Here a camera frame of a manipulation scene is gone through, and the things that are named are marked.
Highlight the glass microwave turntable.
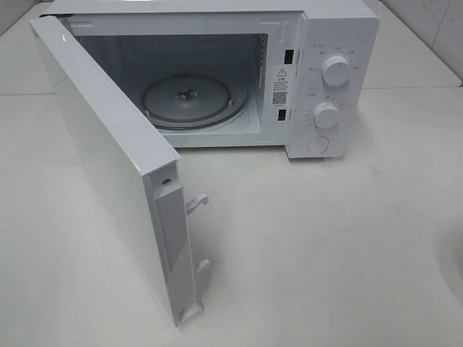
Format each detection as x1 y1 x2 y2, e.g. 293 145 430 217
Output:
141 73 251 131

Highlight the white timer knob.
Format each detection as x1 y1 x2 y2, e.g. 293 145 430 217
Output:
313 102 340 129

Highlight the white microwave door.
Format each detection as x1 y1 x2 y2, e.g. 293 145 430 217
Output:
30 16 211 325

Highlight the upper white power knob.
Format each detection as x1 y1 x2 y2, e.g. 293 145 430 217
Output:
320 53 352 87

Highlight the white microwave oven body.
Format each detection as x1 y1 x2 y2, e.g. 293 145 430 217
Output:
36 1 379 159

